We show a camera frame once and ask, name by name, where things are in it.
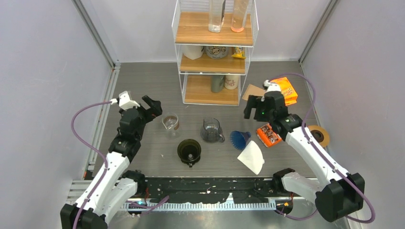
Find white paper coffee filter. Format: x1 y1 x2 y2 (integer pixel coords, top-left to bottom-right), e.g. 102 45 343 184
237 141 265 175

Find dark green coffee dripper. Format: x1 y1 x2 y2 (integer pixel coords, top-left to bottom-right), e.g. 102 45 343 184
177 139 202 167

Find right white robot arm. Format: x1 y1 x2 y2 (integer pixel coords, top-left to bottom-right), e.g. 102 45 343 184
244 91 365 222

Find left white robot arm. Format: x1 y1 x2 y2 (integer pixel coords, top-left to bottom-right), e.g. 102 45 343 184
60 91 162 229

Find brown paper coffee filter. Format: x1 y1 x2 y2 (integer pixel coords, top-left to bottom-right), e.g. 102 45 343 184
242 84 265 101

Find grey glass coffee server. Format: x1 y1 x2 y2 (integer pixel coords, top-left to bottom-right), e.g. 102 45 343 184
200 118 225 143

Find clear glass beaker brown band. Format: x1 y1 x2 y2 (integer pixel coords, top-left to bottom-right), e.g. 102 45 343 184
161 113 180 138

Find orange yellow box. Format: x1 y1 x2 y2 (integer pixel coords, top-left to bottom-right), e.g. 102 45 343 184
271 77 298 106

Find orange snack packet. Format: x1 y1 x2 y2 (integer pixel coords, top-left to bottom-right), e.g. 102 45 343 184
256 124 282 148

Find blue plastic funnel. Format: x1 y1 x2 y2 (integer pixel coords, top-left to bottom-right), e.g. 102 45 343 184
230 131 251 150

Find brown tape roll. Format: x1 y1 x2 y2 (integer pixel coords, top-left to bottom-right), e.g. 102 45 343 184
308 125 330 148

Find yellow snack packet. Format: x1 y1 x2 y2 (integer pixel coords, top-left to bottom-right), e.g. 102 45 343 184
232 46 246 60

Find cartoon printed round tin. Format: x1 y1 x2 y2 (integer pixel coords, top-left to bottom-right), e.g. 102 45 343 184
205 46 229 59

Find white jug on shelf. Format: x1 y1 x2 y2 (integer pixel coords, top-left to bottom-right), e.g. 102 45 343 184
182 45 204 60

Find clear pink bottom bottle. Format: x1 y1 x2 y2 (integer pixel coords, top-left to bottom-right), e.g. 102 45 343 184
231 0 250 32

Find clear glass bottle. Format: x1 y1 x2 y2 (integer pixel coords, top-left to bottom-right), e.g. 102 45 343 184
208 0 226 33

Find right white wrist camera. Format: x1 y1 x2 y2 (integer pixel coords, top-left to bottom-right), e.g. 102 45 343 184
263 80 281 94

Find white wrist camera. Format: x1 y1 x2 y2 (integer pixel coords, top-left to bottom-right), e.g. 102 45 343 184
263 80 281 94
118 91 140 110

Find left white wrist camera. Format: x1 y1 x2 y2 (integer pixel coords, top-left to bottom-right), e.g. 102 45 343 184
118 91 140 110

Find white wire wooden shelf rack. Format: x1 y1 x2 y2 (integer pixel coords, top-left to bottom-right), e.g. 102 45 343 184
171 0 259 106

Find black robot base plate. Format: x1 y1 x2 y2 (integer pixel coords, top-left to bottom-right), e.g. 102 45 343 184
115 176 304 216

